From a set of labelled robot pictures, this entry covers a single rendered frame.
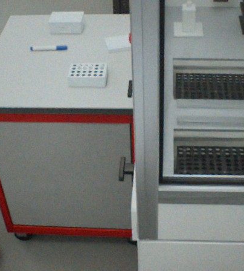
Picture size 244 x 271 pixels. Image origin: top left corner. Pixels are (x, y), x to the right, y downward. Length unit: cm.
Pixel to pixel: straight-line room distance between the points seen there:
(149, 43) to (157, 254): 49
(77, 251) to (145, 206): 126
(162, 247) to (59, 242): 123
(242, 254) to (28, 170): 103
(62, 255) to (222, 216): 130
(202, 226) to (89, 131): 81
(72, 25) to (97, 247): 91
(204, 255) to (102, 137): 78
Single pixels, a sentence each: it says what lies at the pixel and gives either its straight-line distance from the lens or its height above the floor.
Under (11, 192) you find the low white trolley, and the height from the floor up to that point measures 34.
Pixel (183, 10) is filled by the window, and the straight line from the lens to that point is 72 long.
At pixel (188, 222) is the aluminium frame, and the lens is 98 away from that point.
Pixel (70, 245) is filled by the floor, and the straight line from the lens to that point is 222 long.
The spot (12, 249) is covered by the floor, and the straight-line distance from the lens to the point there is 225.
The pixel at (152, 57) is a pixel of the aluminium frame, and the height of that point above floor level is 136.
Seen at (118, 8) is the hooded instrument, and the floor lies 73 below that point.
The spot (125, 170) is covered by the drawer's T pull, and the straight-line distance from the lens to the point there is 120.
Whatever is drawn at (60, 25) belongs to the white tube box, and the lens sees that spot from 202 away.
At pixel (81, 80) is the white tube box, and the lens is 171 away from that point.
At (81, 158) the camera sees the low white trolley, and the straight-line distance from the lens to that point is 180.
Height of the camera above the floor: 176
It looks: 40 degrees down
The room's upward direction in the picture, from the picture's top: 3 degrees counter-clockwise
